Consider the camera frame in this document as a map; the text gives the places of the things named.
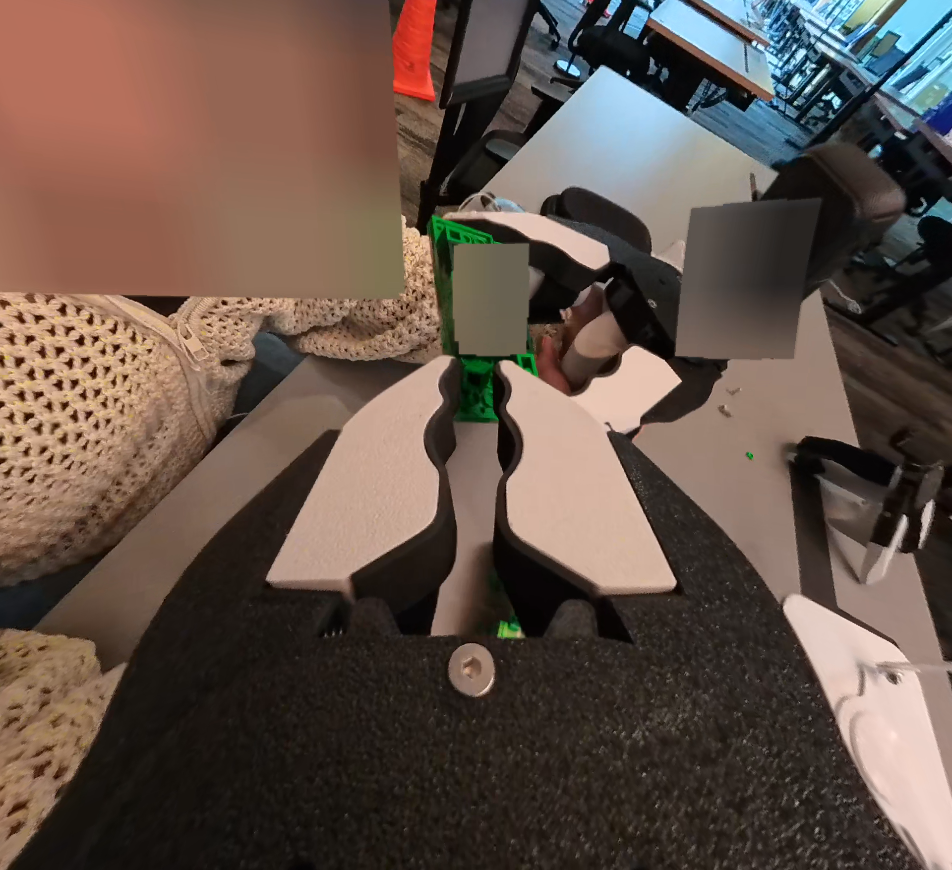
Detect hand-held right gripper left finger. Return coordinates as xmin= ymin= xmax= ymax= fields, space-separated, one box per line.
xmin=265 ymin=355 xmax=464 ymax=633

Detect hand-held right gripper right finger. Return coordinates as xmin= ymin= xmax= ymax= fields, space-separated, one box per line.
xmin=491 ymin=360 xmax=681 ymax=639

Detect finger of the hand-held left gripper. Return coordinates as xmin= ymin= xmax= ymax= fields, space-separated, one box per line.
xmin=530 ymin=288 xmax=596 ymax=326
xmin=443 ymin=211 xmax=614 ymax=292

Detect hollow green lego head block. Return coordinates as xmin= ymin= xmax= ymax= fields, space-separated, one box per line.
xmin=427 ymin=215 xmax=538 ymax=425

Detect black mesh office chair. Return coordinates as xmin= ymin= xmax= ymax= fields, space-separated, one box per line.
xmin=550 ymin=0 xmax=674 ymax=86

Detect row of office desks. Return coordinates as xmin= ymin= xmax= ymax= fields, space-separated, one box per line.
xmin=647 ymin=0 xmax=952 ymax=142

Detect orange traffic cone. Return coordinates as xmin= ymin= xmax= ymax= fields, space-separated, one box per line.
xmin=392 ymin=0 xmax=447 ymax=103

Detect black and grey tool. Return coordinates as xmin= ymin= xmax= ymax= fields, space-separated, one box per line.
xmin=788 ymin=431 xmax=946 ymax=584

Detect white book stand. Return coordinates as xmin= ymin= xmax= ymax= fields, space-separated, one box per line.
xmin=782 ymin=593 xmax=952 ymax=870

